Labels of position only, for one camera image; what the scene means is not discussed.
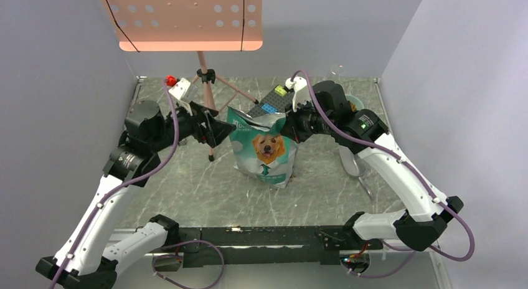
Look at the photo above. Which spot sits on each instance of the brown kibble in bowl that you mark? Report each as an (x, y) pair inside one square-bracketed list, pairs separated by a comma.
[(353, 107)]

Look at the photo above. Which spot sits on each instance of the blue toy brick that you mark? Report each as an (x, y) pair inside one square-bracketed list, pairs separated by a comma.
[(268, 108)]

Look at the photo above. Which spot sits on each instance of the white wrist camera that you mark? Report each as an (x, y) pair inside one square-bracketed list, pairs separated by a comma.
[(301, 96), (182, 90)]

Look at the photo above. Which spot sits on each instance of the dark grey brick baseplate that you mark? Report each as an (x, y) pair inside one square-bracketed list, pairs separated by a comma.
[(280, 103)]

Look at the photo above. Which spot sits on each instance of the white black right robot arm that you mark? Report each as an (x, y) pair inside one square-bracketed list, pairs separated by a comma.
[(324, 109)]

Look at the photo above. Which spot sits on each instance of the teal double pet bowl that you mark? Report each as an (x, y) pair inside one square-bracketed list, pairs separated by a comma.
[(359, 104)]

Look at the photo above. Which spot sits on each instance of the yellow toy brick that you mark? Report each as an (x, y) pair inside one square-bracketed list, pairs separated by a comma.
[(280, 90)]

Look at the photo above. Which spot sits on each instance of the metal food scoop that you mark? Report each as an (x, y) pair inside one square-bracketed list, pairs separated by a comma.
[(354, 167)]

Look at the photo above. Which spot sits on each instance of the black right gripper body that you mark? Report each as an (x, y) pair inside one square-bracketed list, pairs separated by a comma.
[(306, 121)]

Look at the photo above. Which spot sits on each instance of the pink music stand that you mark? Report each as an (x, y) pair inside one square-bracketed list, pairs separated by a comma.
[(189, 25)]

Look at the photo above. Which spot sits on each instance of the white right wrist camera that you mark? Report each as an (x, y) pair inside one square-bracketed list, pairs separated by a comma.
[(301, 96)]

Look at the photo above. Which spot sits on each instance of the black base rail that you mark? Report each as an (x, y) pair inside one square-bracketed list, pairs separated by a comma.
[(323, 244)]

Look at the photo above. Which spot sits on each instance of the green pet food bag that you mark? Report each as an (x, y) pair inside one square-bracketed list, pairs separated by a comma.
[(260, 150)]

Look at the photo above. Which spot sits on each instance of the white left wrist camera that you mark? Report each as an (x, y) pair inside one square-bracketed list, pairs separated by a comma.
[(182, 90)]

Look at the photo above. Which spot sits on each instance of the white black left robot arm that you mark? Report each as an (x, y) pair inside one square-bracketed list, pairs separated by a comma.
[(87, 259)]

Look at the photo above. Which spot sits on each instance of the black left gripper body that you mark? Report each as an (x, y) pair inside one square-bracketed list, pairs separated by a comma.
[(189, 126)]

